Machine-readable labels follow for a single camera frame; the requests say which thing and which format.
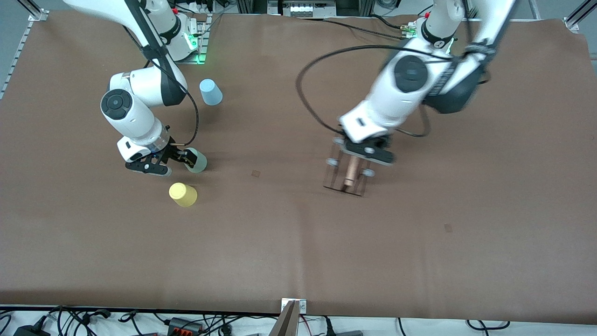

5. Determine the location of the black orange connector box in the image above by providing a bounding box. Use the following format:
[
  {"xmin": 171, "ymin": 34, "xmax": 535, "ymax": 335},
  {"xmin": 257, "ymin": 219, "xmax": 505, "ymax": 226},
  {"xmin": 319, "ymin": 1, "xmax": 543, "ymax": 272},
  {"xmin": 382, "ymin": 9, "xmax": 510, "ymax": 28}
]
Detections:
[{"xmin": 168, "ymin": 317, "xmax": 204, "ymax": 336}]

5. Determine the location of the aluminium side rail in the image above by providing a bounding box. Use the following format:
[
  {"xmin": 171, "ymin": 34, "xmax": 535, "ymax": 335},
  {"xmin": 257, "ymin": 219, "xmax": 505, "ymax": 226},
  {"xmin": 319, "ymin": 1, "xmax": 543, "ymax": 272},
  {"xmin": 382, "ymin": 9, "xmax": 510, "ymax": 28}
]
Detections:
[{"xmin": 0, "ymin": 21, "xmax": 34, "ymax": 99}]

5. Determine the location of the black power adapter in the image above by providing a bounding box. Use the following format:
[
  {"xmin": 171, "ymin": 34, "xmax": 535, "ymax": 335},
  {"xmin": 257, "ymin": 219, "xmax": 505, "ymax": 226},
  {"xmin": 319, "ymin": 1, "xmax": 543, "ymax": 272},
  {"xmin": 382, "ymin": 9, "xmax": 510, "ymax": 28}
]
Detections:
[{"xmin": 14, "ymin": 324, "xmax": 51, "ymax": 336}]

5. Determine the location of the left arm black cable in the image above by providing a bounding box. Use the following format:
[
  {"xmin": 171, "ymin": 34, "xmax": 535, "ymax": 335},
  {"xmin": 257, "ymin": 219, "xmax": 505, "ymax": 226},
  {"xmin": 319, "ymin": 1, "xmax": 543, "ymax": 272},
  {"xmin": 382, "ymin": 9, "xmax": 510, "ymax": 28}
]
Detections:
[{"xmin": 295, "ymin": 44, "xmax": 495, "ymax": 138}]

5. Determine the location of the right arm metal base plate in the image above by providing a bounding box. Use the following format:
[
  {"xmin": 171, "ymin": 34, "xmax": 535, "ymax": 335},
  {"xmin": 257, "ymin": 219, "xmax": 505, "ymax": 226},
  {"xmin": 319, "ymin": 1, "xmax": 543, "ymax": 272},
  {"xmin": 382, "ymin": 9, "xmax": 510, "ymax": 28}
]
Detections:
[{"xmin": 177, "ymin": 14, "xmax": 208, "ymax": 64}]

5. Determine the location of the pale green plastic cup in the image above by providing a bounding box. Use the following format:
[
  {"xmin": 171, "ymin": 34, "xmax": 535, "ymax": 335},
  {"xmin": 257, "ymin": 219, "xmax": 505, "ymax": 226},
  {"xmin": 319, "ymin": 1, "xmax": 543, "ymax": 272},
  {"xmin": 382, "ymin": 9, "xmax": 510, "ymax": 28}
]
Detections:
[{"xmin": 183, "ymin": 147, "xmax": 208, "ymax": 174}]

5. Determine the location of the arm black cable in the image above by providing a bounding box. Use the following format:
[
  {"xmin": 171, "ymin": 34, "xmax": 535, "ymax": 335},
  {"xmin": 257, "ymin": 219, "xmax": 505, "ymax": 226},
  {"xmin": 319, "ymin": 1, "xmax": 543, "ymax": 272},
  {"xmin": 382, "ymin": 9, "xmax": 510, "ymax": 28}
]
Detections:
[
  {"xmin": 122, "ymin": 0, "xmax": 200, "ymax": 147},
  {"xmin": 295, "ymin": 44, "xmax": 495, "ymax": 138}
]

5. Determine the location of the white power strip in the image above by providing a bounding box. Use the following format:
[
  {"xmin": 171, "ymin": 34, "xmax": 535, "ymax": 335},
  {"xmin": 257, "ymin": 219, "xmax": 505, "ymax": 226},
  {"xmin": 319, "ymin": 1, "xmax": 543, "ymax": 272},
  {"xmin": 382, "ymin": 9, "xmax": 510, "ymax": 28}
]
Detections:
[{"xmin": 184, "ymin": 0, "xmax": 220, "ymax": 14}]

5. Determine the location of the grey electrical terminal box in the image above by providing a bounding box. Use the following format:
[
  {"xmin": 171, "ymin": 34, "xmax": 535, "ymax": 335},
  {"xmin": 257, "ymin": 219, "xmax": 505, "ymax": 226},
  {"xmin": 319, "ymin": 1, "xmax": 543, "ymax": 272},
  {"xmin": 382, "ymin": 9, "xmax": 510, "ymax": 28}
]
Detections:
[{"xmin": 281, "ymin": 0, "xmax": 337, "ymax": 18}]

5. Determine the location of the aluminium profile post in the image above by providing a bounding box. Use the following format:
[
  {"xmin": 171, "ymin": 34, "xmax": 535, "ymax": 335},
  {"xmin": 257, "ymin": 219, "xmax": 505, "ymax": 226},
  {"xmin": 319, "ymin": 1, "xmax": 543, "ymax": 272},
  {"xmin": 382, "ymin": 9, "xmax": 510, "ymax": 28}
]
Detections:
[{"xmin": 269, "ymin": 299, "xmax": 308, "ymax": 336}]

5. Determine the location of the black wire cup holder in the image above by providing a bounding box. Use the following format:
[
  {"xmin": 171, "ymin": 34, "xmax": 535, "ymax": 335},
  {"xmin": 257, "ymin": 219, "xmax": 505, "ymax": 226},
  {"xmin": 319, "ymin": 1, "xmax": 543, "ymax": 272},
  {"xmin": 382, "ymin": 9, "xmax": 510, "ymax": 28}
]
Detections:
[{"xmin": 323, "ymin": 135, "xmax": 376, "ymax": 197}]

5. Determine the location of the yellow plastic cup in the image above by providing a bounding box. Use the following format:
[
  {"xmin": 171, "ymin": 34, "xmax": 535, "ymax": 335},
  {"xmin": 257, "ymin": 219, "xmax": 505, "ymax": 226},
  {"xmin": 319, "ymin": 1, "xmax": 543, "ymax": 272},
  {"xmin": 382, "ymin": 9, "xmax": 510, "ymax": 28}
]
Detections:
[{"xmin": 169, "ymin": 182, "xmax": 198, "ymax": 208}]

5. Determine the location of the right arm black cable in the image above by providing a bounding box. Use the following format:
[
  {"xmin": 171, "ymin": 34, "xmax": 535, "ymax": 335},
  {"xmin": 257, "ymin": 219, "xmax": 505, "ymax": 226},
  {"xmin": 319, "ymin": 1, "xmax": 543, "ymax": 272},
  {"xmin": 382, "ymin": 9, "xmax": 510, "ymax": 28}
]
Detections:
[{"xmin": 122, "ymin": 0, "xmax": 200, "ymax": 147}]

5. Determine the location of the light blue plastic cup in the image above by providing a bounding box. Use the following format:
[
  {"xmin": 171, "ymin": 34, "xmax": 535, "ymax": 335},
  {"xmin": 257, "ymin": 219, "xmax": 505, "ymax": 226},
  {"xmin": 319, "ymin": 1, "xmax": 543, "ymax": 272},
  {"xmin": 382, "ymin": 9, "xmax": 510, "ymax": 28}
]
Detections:
[{"xmin": 199, "ymin": 79, "xmax": 223, "ymax": 106}]

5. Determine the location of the aluminium corner bracket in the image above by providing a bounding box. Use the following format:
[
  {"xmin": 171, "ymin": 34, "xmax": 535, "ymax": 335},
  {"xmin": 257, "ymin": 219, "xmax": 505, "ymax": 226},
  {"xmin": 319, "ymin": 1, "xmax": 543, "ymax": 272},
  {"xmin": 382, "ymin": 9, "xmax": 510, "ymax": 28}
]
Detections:
[{"xmin": 19, "ymin": 0, "xmax": 49, "ymax": 22}]

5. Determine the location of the black looped floor cable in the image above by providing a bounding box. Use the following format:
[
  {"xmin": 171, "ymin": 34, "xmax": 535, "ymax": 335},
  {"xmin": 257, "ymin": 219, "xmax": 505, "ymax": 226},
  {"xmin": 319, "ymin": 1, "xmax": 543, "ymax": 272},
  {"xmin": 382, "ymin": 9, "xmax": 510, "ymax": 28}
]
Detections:
[{"xmin": 466, "ymin": 320, "xmax": 511, "ymax": 330}]

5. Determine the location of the black cable on table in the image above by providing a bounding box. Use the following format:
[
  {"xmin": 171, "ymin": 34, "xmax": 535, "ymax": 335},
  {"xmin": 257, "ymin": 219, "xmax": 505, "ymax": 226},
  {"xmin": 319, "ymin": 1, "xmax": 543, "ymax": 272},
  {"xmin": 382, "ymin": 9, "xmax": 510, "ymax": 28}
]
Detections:
[{"xmin": 322, "ymin": 18, "xmax": 411, "ymax": 42}]

